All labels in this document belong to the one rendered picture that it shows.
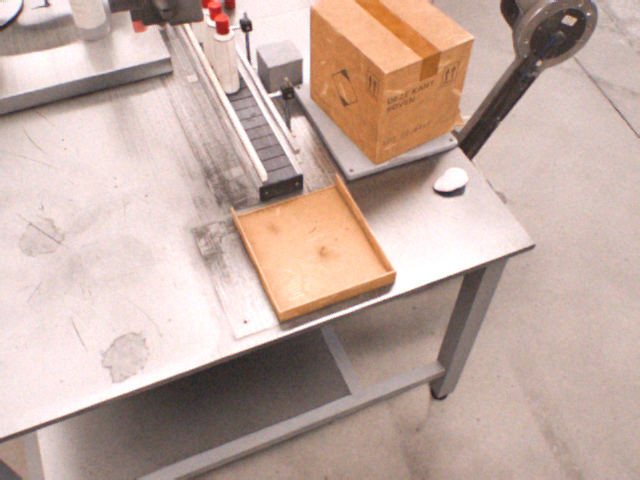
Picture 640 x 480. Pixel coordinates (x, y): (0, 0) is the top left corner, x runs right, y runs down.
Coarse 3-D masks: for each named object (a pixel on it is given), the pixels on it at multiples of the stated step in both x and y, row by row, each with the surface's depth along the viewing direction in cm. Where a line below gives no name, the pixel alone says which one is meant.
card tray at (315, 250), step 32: (320, 192) 151; (256, 224) 145; (288, 224) 145; (320, 224) 145; (352, 224) 145; (256, 256) 139; (288, 256) 139; (320, 256) 139; (352, 256) 139; (384, 256) 136; (288, 288) 134; (320, 288) 134; (352, 288) 130
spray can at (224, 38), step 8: (224, 16) 151; (216, 24) 150; (224, 24) 150; (216, 32) 153; (224, 32) 152; (232, 32) 154; (216, 40) 153; (224, 40) 152; (232, 40) 154; (216, 48) 155; (224, 48) 154; (232, 48) 155; (216, 56) 157; (224, 56) 156; (232, 56) 157; (224, 64) 158; (232, 64) 158; (224, 72) 160; (232, 72) 160; (224, 80) 162; (232, 80) 162; (224, 88) 164; (232, 88) 164
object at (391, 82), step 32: (352, 0) 149; (384, 0) 149; (416, 0) 149; (320, 32) 149; (352, 32) 141; (384, 32) 141; (416, 32) 141; (448, 32) 141; (320, 64) 156; (352, 64) 142; (384, 64) 134; (416, 64) 135; (448, 64) 141; (320, 96) 163; (352, 96) 149; (384, 96) 137; (416, 96) 143; (448, 96) 150; (352, 128) 155; (384, 128) 145; (416, 128) 152; (448, 128) 159; (384, 160) 154
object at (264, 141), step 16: (240, 80) 169; (240, 96) 165; (240, 112) 161; (256, 112) 161; (256, 128) 157; (256, 144) 154; (272, 144) 154; (272, 160) 150; (288, 160) 150; (272, 176) 147; (288, 176) 147
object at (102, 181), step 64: (256, 0) 201; (320, 0) 201; (192, 64) 181; (256, 64) 181; (0, 128) 165; (64, 128) 165; (128, 128) 165; (192, 128) 165; (0, 192) 151; (64, 192) 151; (128, 192) 151; (192, 192) 151; (384, 192) 151; (448, 192) 151; (0, 256) 140; (64, 256) 140; (128, 256) 140; (192, 256) 140; (448, 256) 140; (512, 256) 142; (0, 320) 130; (64, 320) 130; (128, 320) 130; (192, 320) 130; (256, 320) 130; (320, 320) 130; (0, 384) 121; (64, 384) 121; (128, 384) 121
